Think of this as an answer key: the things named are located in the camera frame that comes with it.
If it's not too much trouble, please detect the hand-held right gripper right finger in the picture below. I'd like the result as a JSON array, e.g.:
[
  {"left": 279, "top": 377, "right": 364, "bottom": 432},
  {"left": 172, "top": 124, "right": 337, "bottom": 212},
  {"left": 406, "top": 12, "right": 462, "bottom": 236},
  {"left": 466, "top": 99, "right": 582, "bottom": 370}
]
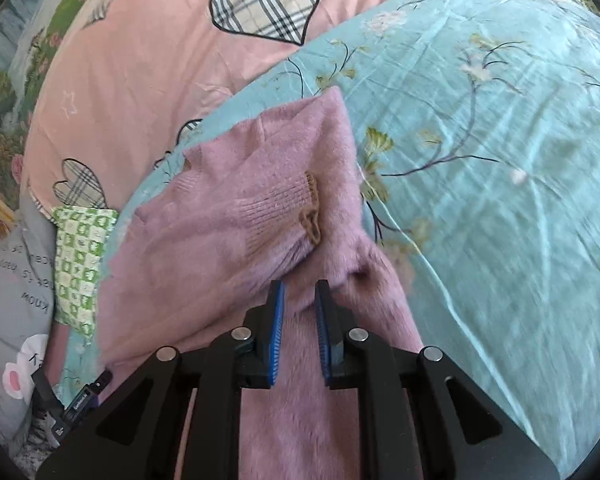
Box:
[{"left": 313, "top": 279, "right": 567, "bottom": 480}]

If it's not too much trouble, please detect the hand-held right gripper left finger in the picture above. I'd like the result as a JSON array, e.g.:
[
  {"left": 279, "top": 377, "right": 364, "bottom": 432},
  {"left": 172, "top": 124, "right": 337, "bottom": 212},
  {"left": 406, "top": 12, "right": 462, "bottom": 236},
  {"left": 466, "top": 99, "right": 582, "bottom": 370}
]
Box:
[{"left": 35, "top": 279, "right": 287, "bottom": 480}]

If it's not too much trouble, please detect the purple knitted sweater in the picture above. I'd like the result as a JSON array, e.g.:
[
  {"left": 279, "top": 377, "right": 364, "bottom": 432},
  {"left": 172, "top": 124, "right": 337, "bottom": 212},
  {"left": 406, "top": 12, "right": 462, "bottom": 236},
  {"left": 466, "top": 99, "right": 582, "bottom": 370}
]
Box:
[{"left": 97, "top": 85, "right": 427, "bottom": 480}]

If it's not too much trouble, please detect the mauve cloth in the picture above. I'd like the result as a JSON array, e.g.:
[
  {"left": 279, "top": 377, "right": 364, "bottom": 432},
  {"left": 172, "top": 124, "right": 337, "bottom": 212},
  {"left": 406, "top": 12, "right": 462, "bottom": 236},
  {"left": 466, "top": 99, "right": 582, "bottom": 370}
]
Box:
[{"left": 45, "top": 322, "right": 73, "bottom": 391}]

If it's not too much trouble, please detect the grey pillow with lettering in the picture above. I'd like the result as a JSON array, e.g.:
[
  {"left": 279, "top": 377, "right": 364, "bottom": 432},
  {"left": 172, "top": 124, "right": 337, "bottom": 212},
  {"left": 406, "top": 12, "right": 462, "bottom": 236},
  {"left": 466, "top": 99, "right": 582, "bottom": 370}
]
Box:
[{"left": 0, "top": 195, "right": 60, "bottom": 461}]

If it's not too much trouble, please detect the teal floral bed sheet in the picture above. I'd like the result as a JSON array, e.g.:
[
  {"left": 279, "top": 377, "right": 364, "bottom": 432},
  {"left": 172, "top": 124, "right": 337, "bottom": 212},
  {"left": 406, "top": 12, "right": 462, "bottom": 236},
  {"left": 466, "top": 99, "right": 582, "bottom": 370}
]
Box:
[{"left": 60, "top": 0, "right": 600, "bottom": 480}]

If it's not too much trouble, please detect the pink quilt with plaid hearts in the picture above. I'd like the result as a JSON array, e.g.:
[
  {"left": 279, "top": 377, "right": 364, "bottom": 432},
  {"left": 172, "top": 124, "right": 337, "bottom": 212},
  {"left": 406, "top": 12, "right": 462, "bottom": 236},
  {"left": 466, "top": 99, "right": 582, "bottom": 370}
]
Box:
[{"left": 20, "top": 0, "right": 531, "bottom": 221}]

